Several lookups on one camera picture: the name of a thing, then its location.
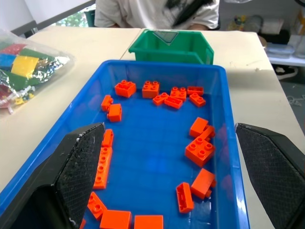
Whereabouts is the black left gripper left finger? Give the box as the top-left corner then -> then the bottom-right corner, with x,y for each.
0,122 -> 106,229

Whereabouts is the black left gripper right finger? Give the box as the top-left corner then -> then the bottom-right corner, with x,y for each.
234,123 -> 305,229

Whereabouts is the blue plastic bin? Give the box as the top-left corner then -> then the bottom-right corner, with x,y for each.
0,59 -> 251,229

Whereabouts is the green plastic bin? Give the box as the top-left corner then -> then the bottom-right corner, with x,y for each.
128,29 -> 214,65

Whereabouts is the long orange toy brick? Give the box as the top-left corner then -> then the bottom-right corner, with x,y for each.
92,146 -> 113,190

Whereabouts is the orange two-by-two toy brick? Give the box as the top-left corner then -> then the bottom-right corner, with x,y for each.
142,80 -> 160,99
184,136 -> 216,167
114,80 -> 137,98
170,86 -> 187,102

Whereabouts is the clear bag of toy bricks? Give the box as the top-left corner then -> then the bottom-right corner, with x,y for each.
0,28 -> 76,118

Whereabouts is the yellow toy brick plate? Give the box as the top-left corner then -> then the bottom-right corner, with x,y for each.
10,55 -> 40,79

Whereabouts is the clear plastic storage box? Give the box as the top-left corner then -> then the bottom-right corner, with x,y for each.
264,44 -> 295,59

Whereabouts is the black bag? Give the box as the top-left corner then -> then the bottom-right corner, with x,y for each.
258,28 -> 291,45

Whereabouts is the person in white shirt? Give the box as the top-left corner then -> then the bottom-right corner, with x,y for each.
94,0 -> 221,31

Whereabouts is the white cable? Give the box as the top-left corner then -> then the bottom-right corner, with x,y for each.
276,66 -> 300,81

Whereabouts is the black shoulder strap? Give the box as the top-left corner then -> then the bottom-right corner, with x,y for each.
172,0 -> 213,26

